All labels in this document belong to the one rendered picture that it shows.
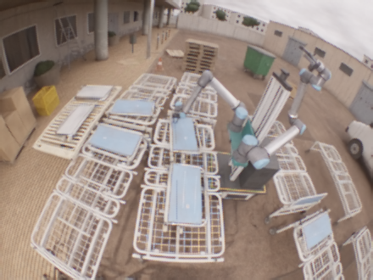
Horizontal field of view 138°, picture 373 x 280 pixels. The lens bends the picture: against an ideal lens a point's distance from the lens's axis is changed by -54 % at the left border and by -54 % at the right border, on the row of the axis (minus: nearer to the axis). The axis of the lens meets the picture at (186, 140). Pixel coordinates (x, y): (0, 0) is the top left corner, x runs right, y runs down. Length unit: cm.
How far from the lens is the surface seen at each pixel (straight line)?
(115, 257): 215
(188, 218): 159
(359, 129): 770
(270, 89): 165
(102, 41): 732
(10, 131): 372
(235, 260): 229
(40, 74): 595
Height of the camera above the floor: 207
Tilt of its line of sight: 45 degrees down
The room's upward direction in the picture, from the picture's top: 12 degrees clockwise
